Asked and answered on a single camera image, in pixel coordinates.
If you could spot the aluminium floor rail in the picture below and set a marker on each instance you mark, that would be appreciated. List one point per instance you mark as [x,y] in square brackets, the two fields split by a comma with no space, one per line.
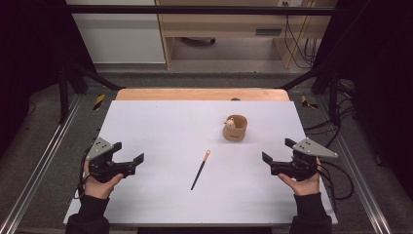
[39,165]
[360,182]

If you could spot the white cabinet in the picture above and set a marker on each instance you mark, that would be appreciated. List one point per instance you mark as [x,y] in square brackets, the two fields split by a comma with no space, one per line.
[120,39]

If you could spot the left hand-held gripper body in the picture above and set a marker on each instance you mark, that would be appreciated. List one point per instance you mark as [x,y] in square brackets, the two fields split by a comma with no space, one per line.
[99,148]

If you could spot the black metal stand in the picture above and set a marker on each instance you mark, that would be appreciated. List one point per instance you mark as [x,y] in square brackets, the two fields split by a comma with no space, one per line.
[63,97]
[333,97]

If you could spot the light wooden desk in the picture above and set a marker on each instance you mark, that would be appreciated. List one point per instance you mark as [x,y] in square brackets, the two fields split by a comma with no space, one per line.
[220,24]

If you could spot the person's left hand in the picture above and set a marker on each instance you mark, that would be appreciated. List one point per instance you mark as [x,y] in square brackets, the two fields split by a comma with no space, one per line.
[99,190]

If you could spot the dark curtain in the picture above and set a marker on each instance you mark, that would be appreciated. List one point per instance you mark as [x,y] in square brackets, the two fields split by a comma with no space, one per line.
[380,65]
[29,48]

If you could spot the black horizontal frame bar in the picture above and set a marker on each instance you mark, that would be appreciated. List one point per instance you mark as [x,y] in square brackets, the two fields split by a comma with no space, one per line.
[195,10]

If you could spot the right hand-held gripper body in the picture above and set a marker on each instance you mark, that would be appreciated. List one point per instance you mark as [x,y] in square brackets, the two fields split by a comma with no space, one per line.
[305,162]

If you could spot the white table sheet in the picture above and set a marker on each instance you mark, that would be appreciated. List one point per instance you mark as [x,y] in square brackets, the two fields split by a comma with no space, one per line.
[168,130]

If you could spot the person's right hand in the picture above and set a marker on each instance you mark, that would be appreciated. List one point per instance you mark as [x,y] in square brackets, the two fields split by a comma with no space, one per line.
[305,187]

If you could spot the yellow black tape strip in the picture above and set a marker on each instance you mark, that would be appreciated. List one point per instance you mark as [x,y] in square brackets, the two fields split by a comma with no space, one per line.
[305,101]
[99,101]

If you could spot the brown pen holder cup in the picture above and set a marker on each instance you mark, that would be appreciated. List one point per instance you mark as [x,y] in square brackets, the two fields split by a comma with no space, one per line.
[235,132]

